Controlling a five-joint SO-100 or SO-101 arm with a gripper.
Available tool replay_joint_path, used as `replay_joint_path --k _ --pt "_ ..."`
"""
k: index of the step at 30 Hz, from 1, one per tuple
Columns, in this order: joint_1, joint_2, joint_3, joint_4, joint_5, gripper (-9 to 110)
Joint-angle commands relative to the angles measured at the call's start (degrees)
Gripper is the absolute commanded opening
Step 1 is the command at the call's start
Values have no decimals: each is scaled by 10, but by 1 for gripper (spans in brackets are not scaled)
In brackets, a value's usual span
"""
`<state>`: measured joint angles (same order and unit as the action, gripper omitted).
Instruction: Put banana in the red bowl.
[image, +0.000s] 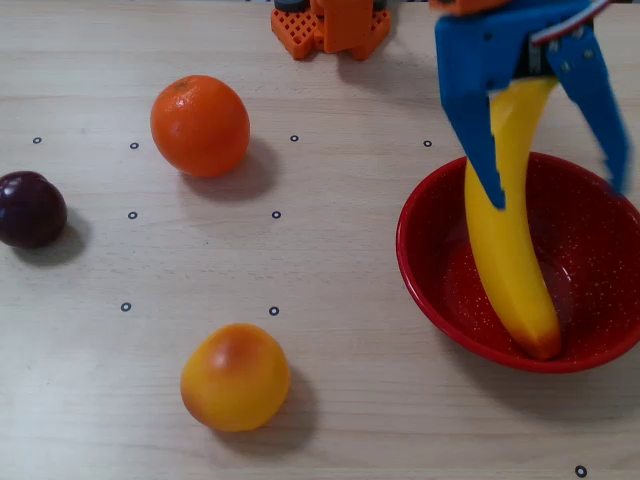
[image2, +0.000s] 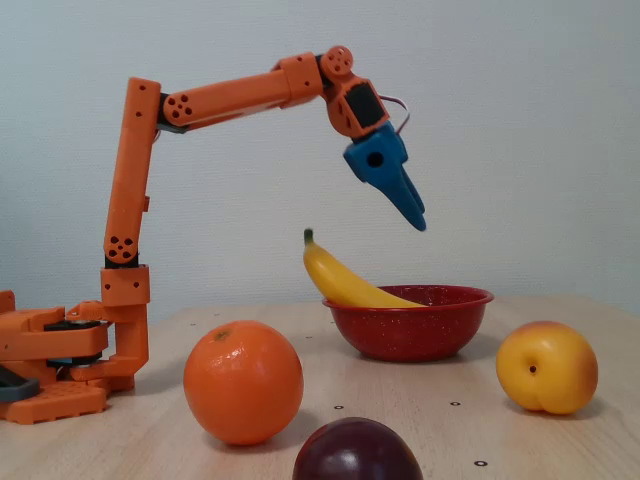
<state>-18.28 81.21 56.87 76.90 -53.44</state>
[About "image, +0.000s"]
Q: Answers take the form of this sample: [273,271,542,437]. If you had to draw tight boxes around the orange fruit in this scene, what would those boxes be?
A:
[150,74,251,179]

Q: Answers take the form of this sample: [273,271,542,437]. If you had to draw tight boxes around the red speckled bowl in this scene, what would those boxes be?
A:
[395,152,640,375]

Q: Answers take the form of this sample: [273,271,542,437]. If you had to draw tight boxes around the orange robot base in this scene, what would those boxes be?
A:
[270,0,392,62]

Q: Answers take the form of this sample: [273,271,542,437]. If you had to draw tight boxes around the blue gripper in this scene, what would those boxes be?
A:
[433,0,633,210]

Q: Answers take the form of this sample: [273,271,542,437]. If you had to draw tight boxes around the dark purple plum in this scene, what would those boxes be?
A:
[0,170,68,250]

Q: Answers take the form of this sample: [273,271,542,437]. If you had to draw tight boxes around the yellow orange peach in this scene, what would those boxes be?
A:
[180,323,292,433]

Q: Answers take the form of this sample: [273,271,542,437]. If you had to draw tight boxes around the yellow toy banana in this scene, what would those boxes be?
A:
[464,77,562,361]

